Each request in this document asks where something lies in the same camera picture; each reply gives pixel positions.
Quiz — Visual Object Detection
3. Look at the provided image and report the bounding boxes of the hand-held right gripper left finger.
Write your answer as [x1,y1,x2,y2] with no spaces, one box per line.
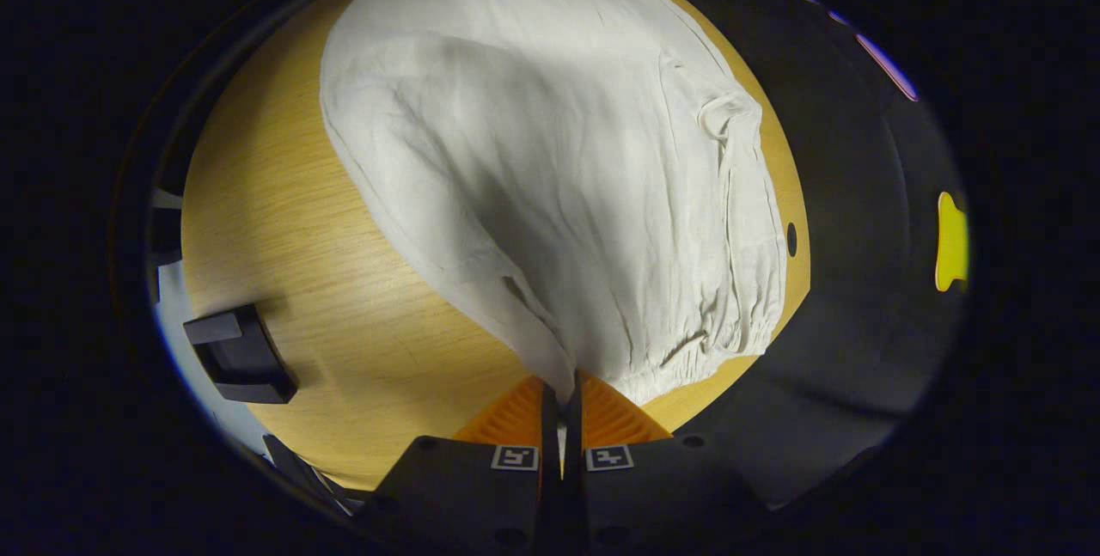
[354,374,564,556]

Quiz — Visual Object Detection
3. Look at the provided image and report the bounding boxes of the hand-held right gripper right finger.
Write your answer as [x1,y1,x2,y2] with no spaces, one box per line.
[563,370,770,556]

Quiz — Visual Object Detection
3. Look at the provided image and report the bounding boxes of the white jeans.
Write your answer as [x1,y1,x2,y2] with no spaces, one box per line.
[318,0,790,406]

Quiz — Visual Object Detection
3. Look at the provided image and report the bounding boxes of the black backdrop cloth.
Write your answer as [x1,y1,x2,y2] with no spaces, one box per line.
[593,0,972,512]

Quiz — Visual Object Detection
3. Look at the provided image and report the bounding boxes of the black angular bracket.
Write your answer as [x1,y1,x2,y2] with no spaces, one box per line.
[183,304,299,406]

